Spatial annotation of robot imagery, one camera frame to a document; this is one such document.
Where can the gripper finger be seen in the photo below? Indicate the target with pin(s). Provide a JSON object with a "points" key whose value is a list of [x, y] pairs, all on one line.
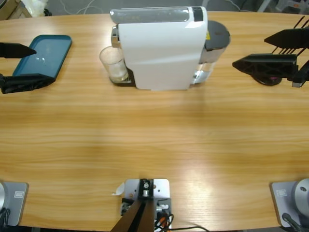
{"points": [[26, 83], [14, 50]]}

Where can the teal rectangular tray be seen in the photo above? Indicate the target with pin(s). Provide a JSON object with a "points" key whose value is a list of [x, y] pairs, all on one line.
{"points": [[50, 55]]}

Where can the white paper tag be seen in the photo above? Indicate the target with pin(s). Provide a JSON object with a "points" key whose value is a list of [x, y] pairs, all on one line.
{"points": [[119, 189]]}

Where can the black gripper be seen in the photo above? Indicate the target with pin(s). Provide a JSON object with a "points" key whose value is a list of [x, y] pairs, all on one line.
{"points": [[303, 73]]}

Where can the white plastic bag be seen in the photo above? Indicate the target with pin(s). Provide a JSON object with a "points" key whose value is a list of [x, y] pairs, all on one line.
{"points": [[36, 7]]}

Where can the clear glass cup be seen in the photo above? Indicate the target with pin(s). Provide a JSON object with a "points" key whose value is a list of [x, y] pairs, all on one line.
{"points": [[113, 60]]}

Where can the black capsule holder with rods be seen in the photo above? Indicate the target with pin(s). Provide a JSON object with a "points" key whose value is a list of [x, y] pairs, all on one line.
{"points": [[265, 81]]}

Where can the white capsule coffee machine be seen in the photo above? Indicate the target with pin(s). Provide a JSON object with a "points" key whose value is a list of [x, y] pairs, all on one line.
{"points": [[159, 53]]}

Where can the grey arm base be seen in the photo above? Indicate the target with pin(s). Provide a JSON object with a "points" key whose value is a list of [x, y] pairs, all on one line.
{"points": [[17, 203], [287, 200]]}

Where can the cardboard box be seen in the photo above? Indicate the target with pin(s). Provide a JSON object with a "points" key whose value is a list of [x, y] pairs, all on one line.
{"points": [[10, 9]]}

